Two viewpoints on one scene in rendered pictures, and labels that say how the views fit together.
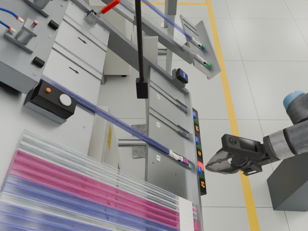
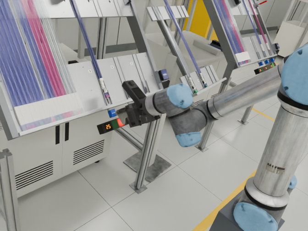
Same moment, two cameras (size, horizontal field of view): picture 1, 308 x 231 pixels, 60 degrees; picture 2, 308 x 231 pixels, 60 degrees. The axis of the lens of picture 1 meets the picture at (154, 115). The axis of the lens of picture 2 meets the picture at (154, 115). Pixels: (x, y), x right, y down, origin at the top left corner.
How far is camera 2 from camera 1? 0.87 m
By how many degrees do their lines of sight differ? 34
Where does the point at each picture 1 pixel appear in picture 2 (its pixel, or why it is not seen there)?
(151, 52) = (169, 68)
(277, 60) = not seen: outside the picture
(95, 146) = not seen: hidden behind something
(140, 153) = (130, 162)
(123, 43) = (137, 27)
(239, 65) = not seen: hidden behind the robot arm
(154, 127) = (107, 63)
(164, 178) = (80, 79)
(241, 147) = (132, 89)
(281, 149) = (149, 97)
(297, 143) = (157, 94)
